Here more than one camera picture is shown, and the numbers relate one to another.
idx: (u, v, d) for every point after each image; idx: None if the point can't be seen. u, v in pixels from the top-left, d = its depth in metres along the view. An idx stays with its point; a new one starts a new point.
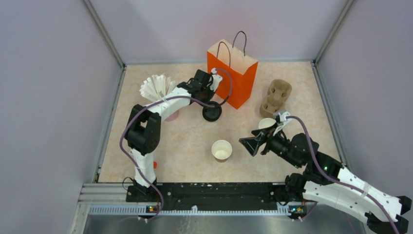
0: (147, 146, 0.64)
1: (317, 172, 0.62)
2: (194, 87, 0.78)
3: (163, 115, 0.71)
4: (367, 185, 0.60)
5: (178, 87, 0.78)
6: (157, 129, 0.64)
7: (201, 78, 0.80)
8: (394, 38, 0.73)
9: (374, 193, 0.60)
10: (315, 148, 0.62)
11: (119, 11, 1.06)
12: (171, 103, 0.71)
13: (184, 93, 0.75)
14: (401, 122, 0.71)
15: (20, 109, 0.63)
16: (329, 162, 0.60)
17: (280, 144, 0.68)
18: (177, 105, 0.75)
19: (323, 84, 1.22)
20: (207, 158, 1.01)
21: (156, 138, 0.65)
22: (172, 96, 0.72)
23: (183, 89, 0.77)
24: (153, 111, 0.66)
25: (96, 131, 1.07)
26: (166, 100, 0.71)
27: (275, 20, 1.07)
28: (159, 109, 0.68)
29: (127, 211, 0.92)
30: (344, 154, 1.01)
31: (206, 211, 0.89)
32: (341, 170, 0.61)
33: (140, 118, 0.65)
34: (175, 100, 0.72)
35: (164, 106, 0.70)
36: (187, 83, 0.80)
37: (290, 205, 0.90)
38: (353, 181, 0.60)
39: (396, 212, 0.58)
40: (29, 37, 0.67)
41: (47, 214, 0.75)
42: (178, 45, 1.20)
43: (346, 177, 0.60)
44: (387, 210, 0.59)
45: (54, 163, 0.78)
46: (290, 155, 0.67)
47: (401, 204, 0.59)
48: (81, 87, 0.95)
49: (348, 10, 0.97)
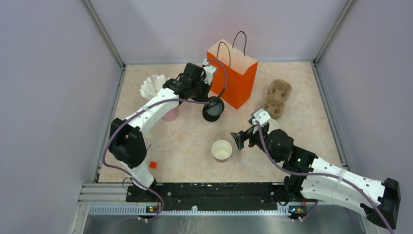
0: (132, 160, 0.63)
1: (293, 165, 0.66)
2: (181, 86, 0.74)
3: (147, 125, 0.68)
4: (342, 171, 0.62)
5: (163, 87, 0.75)
6: (140, 144, 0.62)
7: (191, 74, 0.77)
8: (394, 38, 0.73)
9: (351, 178, 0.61)
10: (290, 143, 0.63)
11: (119, 11, 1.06)
12: (154, 111, 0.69)
13: (171, 96, 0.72)
14: (401, 122, 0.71)
15: (20, 110, 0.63)
16: (306, 155, 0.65)
17: (263, 137, 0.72)
18: (163, 110, 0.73)
19: (323, 84, 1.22)
20: (207, 158, 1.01)
21: (140, 151, 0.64)
22: (155, 103, 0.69)
23: (170, 91, 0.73)
24: (133, 125, 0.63)
25: (96, 131, 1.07)
26: (148, 108, 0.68)
27: (275, 20, 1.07)
28: (141, 121, 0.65)
29: (127, 211, 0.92)
30: (344, 154, 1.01)
31: (206, 211, 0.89)
32: (315, 159, 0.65)
33: (122, 132, 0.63)
34: (157, 107, 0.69)
35: (146, 116, 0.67)
36: (175, 81, 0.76)
37: (290, 205, 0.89)
38: (328, 168, 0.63)
39: (378, 195, 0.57)
40: (28, 37, 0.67)
41: (47, 214, 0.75)
42: (178, 45, 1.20)
43: (319, 165, 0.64)
44: (367, 193, 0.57)
45: (54, 163, 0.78)
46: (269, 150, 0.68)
47: (383, 187, 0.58)
48: (81, 87, 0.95)
49: (348, 9, 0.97)
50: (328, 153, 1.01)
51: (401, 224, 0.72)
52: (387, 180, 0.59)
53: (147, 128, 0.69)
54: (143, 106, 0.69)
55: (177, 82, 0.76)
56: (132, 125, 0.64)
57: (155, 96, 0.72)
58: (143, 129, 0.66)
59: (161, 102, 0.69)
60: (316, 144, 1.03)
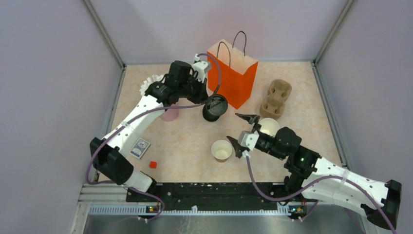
0: (118, 178, 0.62)
1: (296, 165, 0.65)
2: (165, 91, 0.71)
3: (129, 141, 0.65)
4: (346, 172, 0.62)
5: (145, 95, 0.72)
6: (122, 163, 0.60)
7: (176, 75, 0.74)
8: (394, 37, 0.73)
9: (355, 179, 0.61)
10: (297, 142, 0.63)
11: (118, 11, 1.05)
12: (134, 126, 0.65)
13: (154, 105, 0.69)
14: (401, 122, 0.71)
15: (20, 110, 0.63)
16: (310, 155, 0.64)
17: (263, 139, 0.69)
18: (146, 121, 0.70)
19: (323, 84, 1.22)
20: (207, 158, 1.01)
21: (125, 168, 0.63)
22: (134, 118, 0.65)
23: (153, 98, 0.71)
24: (112, 146, 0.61)
25: (96, 131, 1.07)
26: (127, 124, 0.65)
27: (275, 20, 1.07)
28: (120, 140, 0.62)
29: (127, 211, 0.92)
30: (344, 154, 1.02)
31: (206, 211, 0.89)
32: (318, 160, 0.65)
33: (103, 152, 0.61)
34: (137, 123, 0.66)
35: (126, 132, 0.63)
36: (157, 87, 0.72)
37: (290, 205, 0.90)
38: (331, 168, 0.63)
39: (382, 196, 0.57)
40: (28, 37, 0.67)
41: (47, 214, 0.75)
42: (178, 45, 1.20)
43: (323, 166, 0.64)
44: (370, 194, 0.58)
45: (54, 163, 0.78)
46: (275, 149, 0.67)
47: (387, 188, 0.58)
48: (81, 87, 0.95)
49: (348, 10, 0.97)
50: (328, 153, 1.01)
51: (401, 224, 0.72)
52: (391, 181, 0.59)
53: (130, 144, 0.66)
54: (122, 122, 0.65)
55: (160, 86, 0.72)
56: (110, 145, 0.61)
57: (136, 107, 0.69)
58: (125, 146, 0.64)
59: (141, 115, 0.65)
60: (316, 144, 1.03)
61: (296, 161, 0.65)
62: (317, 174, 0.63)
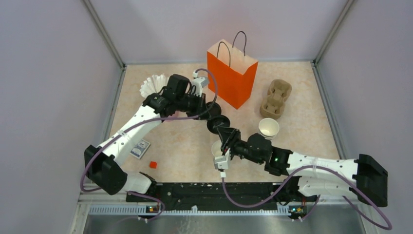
0: (110, 189, 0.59)
1: (274, 165, 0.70)
2: (163, 103, 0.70)
3: (124, 150, 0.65)
4: (315, 159, 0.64)
5: (143, 106, 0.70)
6: (117, 172, 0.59)
7: (174, 87, 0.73)
8: (394, 37, 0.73)
9: (326, 163, 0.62)
10: (268, 144, 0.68)
11: (118, 11, 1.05)
12: (131, 135, 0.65)
13: (151, 115, 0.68)
14: (401, 121, 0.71)
15: (20, 111, 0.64)
16: (284, 153, 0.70)
17: (240, 147, 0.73)
18: (143, 131, 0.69)
19: (323, 84, 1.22)
20: (207, 158, 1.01)
21: (121, 179, 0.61)
22: (130, 127, 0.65)
23: (150, 109, 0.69)
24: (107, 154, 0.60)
25: (96, 131, 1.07)
26: (124, 133, 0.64)
27: (275, 20, 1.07)
28: (116, 148, 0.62)
29: (127, 211, 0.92)
30: (344, 154, 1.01)
31: (206, 211, 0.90)
32: (290, 155, 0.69)
33: (98, 161, 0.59)
34: (134, 131, 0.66)
35: (122, 141, 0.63)
36: (155, 99, 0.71)
37: (290, 205, 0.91)
38: (303, 160, 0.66)
39: (352, 173, 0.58)
40: (28, 37, 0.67)
41: (47, 214, 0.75)
42: (178, 45, 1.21)
43: (294, 160, 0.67)
44: (342, 174, 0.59)
45: (53, 163, 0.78)
46: (251, 155, 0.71)
47: (356, 164, 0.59)
48: (81, 87, 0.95)
49: (348, 10, 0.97)
50: (328, 153, 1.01)
51: (401, 224, 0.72)
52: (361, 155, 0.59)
53: (125, 153, 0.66)
54: (119, 130, 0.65)
55: (158, 98, 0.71)
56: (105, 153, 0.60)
57: (134, 117, 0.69)
58: (121, 155, 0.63)
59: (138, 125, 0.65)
60: (316, 144, 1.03)
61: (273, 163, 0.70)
62: (290, 169, 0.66)
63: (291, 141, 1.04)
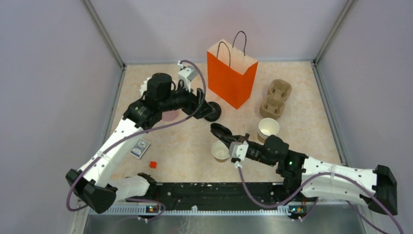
0: (99, 208, 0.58)
1: (287, 169, 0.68)
2: (145, 113, 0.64)
3: (108, 169, 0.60)
4: (333, 166, 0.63)
5: (123, 118, 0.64)
6: (102, 194, 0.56)
7: (155, 93, 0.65)
8: (394, 37, 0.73)
9: (344, 171, 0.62)
10: (286, 148, 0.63)
11: (118, 12, 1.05)
12: (111, 155, 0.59)
13: (132, 130, 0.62)
14: (401, 121, 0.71)
15: (20, 110, 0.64)
16: (298, 157, 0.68)
17: (253, 149, 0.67)
18: (127, 146, 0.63)
19: (323, 84, 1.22)
20: (207, 158, 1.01)
21: (108, 198, 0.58)
22: (109, 147, 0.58)
23: (131, 122, 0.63)
24: (88, 179, 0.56)
25: (96, 131, 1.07)
26: (103, 154, 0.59)
27: (274, 20, 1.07)
28: (96, 172, 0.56)
29: (127, 211, 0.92)
30: (344, 154, 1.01)
31: (205, 211, 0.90)
32: (306, 160, 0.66)
33: (80, 184, 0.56)
34: (114, 151, 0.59)
35: (103, 163, 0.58)
36: (136, 110, 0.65)
37: (290, 205, 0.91)
38: (319, 166, 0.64)
39: (372, 184, 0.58)
40: (28, 37, 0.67)
41: (46, 214, 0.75)
42: (178, 45, 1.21)
43: (311, 165, 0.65)
44: (361, 184, 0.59)
45: (53, 163, 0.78)
46: (265, 158, 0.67)
47: (375, 174, 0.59)
48: (81, 87, 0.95)
49: (348, 10, 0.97)
50: (328, 153, 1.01)
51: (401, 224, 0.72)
52: (379, 165, 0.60)
53: (111, 170, 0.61)
54: (98, 151, 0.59)
55: (140, 107, 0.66)
56: (86, 178, 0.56)
57: (113, 133, 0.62)
58: (103, 177, 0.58)
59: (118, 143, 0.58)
60: (316, 144, 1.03)
61: (287, 165, 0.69)
62: (306, 174, 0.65)
63: (291, 141, 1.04)
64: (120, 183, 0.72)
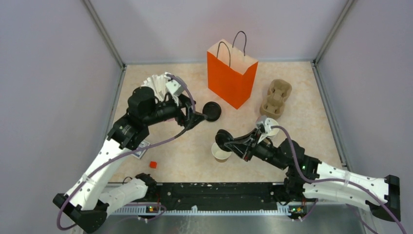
0: (89, 229, 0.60)
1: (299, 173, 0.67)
2: (130, 131, 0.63)
3: (96, 192, 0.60)
4: (347, 174, 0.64)
5: (108, 138, 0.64)
6: (90, 216, 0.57)
7: (136, 112, 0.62)
8: (394, 37, 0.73)
9: (357, 179, 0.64)
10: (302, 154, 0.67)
11: (118, 11, 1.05)
12: (96, 179, 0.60)
13: (116, 151, 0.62)
14: (401, 121, 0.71)
15: (19, 110, 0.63)
16: (311, 163, 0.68)
17: (266, 149, 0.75)
18: (113, 167, 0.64)
19: (323, 84, 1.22)
20: (207, 158, 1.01)
21: (97, 218, 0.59)
22: (94, 172, 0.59)
23: (116, 143, 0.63)
24: (75, 203, 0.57)
25: (96, 131, 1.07)
26: (88, 178, 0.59)
27: (274, 20, 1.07)
28: (83, 196, 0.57)
29: (129, 211, 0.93)
30: (344, 154, 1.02)
31: (205, 211, 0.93)
32: (319, 165, 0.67)
33: (68, 207, 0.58)
34: (100, 174, 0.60)
35: (88, 187, 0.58)
36: (121, 128, 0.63)
37: (290, 205, 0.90)
38: (333, 172, 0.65)
39: (384, 193, 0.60)
40: (27, 36, 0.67)
41: (46, 215, 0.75)
42: (178, 45, 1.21)
43: (325, 171, 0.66)
44: (374, 193, 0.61)
45: (53, 162, 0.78)
46: (277, 160, 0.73)
47: (387, 184, 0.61)
48: (81, 86, 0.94)
49: (348, 10, 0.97)
50: (328, 153, 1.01)
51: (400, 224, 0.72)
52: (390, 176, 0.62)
53: (99, 193, 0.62)
54: (84, 175, 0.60)
55: (123, 126, 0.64)
56: (73, 203, 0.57)
57: (98, 155, 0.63)
58: (91, 200, 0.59)
59: (102, 167, 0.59)
60: (316, 144, 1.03)
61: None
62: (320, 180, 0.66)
63: None
64: (112, 196, 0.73)
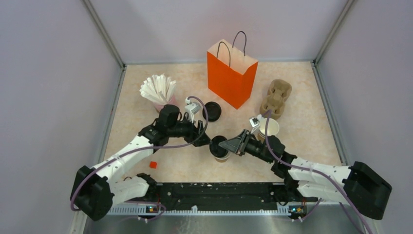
0: (94, 214, 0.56)
1: (281, 168, 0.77)
2: (157, 135, 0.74)
3: (117, 174, 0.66)
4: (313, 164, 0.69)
5: (139, 135, 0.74)
6: (105, 195, 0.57)
7: (164, 121, 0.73)
8: (395, 36, 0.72)
9: (323, 168, 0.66)
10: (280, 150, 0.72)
11: (118, 11, 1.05)
12: (125, 160, 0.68)
13: (145, 144, 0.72)
14: (403, 120, 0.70)
15: (19, 110, 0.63)
16: (290, 159, 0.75)
17: (253, 145, 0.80)
18: (137, 158, 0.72)
19: (323, 84, 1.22)
20: (207, 158, 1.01)
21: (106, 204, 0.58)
22: (126, 152, 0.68)
23: (144, 139, 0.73)
24: (101, 175, 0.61)
25: (96, 131, 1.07)
26: (119, 157, 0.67)
27: (274, 20, 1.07)
28: (109, 171, 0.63)
29: (128, 211, 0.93)
30: (344, 154, 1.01)
31: (206, 211, 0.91)
32: (295, 160, 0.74)
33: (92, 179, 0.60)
34: (129, 157, 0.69)
35: (117, 165, 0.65)
36: (150, 130, 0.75)
37: (290, 205, 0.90)
38: (304, 164, 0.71)
39: (343, 177, 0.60)
40: (27, 35, 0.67)
41: (46, 214, 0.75)
42: (178, 46, 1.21)
43: (297, 163, 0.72)
44: (334, 178, 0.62)
45: (52, 162, 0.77)
46: (263, 154, 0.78)
47: (349, 170, 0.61)
48: (81, 85, 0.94)
49: (348, 9, 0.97)
50: (328, 153, 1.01)
51: (401, 224, 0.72)
52: (356, 163, 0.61)
53: (116, 177, 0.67)
54: (114, 154, 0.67)
55: (153, 130, 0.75)
56: (99, 175, 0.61)
57: (129, 144, 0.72)
58: (112, 179, 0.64)
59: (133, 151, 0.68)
60: (316, 144, 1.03)
61: (281, 165, 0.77)
62: (292, 171, 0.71)
63: (291, 141, 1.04)
64: (117, 188, 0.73)
